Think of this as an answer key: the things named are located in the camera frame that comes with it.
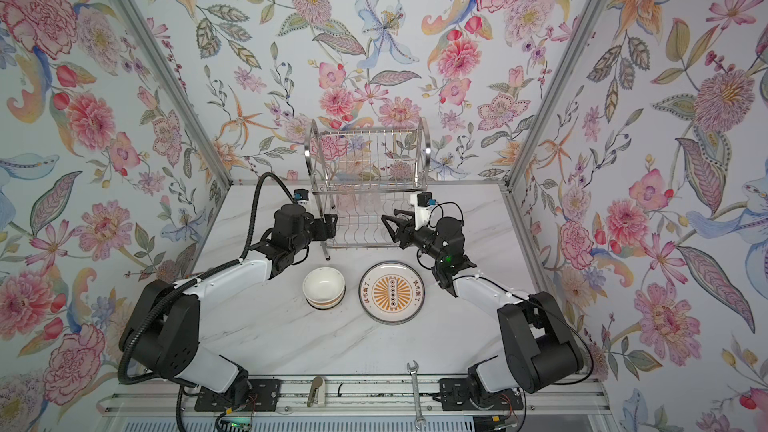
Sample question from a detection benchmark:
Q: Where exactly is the silver open-end wrench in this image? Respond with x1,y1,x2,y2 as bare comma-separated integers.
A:
406,360,427,431

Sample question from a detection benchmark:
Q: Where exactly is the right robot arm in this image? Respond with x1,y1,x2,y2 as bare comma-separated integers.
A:
381,209,585,404

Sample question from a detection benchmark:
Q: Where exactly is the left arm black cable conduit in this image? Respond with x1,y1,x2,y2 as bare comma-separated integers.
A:
116,171,298,386

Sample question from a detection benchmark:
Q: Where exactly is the steel two-tier dish rack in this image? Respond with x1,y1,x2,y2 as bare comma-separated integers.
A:
304,118,432,257

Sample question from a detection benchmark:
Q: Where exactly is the orange bowl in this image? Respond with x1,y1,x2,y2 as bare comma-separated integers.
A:
302,266,346,302

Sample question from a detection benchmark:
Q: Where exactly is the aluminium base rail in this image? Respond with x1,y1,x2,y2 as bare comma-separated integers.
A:
96,373,610,418

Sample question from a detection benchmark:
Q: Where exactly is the cream white bowl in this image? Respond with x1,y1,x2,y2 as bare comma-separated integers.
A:
306,294,344,305

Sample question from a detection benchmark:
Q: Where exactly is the white patterned plate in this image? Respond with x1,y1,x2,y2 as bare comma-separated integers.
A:
363,308,421,326

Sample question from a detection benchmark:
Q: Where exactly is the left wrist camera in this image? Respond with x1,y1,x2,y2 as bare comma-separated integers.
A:
293,188,310,208

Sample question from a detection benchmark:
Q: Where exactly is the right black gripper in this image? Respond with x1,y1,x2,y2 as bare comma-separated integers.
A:
385,210,447,269

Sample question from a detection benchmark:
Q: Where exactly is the small metal bracket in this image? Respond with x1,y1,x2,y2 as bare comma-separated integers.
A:
307,376,327,408

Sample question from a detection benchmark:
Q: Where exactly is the pink drinking glass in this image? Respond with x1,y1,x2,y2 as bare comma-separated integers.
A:
336,191,358,213

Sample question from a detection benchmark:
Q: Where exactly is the orange striped plate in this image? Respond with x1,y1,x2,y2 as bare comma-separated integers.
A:
358,261,425,311
362,302,423,325

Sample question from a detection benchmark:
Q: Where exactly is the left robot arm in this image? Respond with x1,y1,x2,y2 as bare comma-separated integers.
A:
117,203,338,397

